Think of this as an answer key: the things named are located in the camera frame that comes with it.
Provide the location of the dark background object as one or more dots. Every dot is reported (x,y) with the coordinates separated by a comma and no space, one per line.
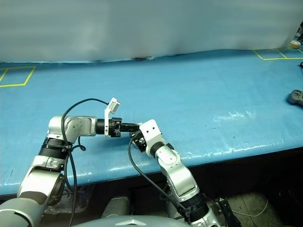
(300,30)

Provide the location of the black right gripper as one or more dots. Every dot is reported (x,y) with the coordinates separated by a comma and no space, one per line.
(139,140)

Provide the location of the grey game controller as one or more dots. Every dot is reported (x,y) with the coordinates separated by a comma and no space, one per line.
(296,96)

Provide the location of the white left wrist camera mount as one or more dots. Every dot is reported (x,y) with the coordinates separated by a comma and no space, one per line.
(107,123)

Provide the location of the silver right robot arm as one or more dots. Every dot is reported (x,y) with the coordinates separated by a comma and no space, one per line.
(180,175)

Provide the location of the tape roll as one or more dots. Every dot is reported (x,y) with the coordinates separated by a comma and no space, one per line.
(294,44)

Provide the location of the grey rounded leg cover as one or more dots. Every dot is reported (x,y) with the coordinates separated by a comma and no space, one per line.
(174,210)
(116,206)

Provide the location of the clear plastic bag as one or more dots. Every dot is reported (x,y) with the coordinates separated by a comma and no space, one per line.
(80,198)

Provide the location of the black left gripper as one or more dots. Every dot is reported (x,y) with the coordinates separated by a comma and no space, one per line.
(115,127)

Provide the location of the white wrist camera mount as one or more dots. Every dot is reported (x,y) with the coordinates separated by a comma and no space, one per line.
(107,123)
(150,132)

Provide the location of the blue table cover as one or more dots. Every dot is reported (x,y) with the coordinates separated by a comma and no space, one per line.
(213,94)

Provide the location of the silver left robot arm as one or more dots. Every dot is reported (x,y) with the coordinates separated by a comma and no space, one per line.
(38,182)

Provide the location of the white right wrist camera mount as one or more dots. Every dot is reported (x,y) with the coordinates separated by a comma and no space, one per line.
(150,132)

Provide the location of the black metal bracket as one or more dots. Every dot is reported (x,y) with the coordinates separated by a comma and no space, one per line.
(228,212)

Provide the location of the white backdrop sheet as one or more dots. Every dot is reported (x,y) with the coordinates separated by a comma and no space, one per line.
(142,26)

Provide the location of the grey robot torso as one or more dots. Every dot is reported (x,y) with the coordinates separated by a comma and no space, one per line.
(130,222)

